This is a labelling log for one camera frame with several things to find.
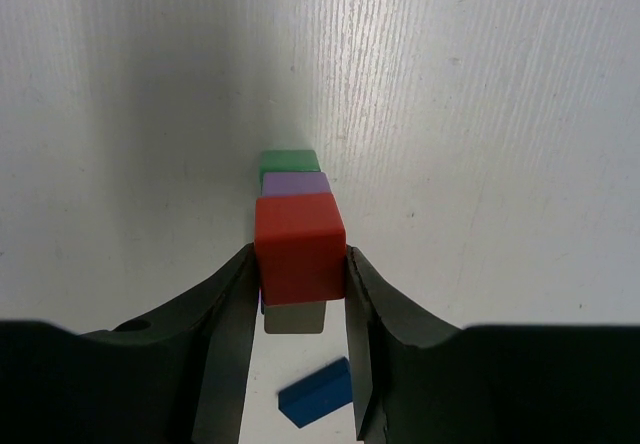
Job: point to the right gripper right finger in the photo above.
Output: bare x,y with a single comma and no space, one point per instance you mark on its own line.
418,379

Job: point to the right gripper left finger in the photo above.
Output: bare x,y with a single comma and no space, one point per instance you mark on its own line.
176,374

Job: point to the olive grey cube block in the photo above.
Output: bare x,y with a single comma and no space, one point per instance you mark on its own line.
304,318

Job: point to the red cube block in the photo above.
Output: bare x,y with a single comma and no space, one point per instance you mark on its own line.
300,245

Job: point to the purple cube block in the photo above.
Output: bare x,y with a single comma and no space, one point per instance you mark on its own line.
279,184

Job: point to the green ridged block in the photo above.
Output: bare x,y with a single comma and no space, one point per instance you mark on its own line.
288,161

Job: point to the long dark blue block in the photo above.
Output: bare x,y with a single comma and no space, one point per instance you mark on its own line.
318,394

